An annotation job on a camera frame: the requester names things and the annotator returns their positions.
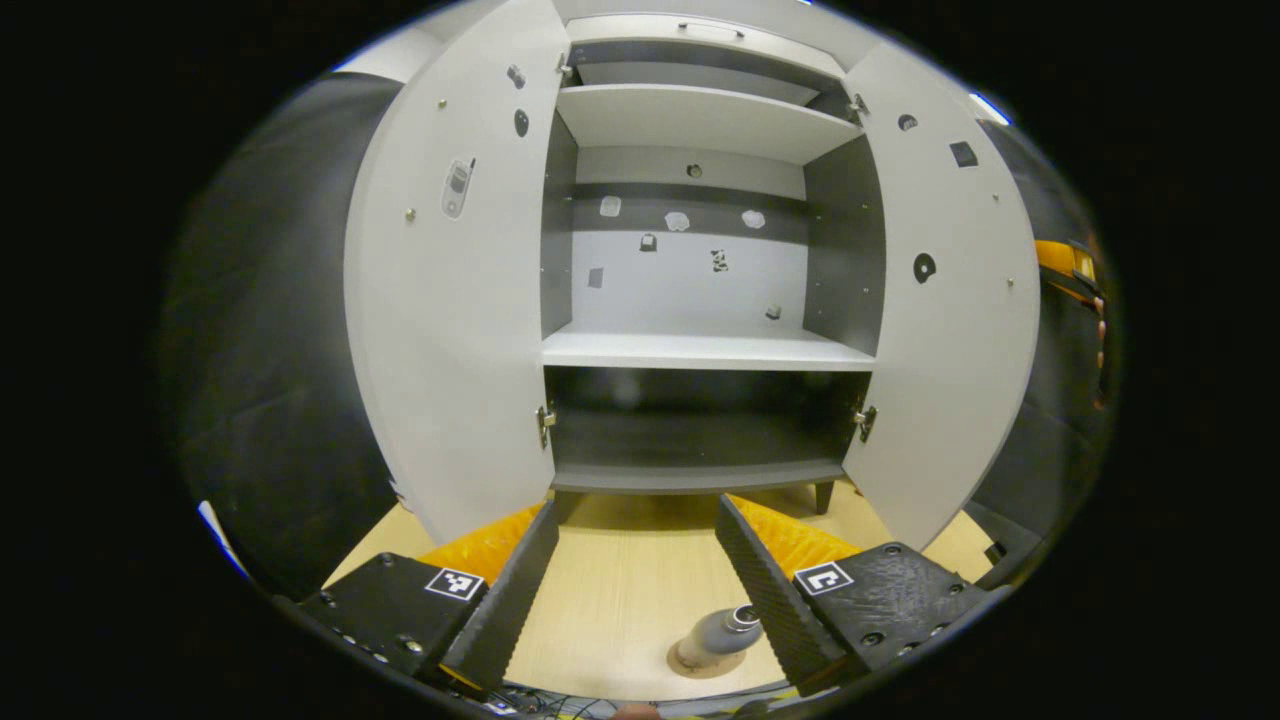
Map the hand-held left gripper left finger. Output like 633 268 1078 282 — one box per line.
300 500 561 698

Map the silver bottle with pink label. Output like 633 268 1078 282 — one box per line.
675 603 766 669

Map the grey cabinet door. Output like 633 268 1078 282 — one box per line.
840 42 1043 553
343 0 571 546

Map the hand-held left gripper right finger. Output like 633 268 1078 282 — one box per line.
714 493 1006 698

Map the black backdrop cloth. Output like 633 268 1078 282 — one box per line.
160 72 1121 601

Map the round brown coaster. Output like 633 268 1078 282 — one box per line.
667 640 751 681

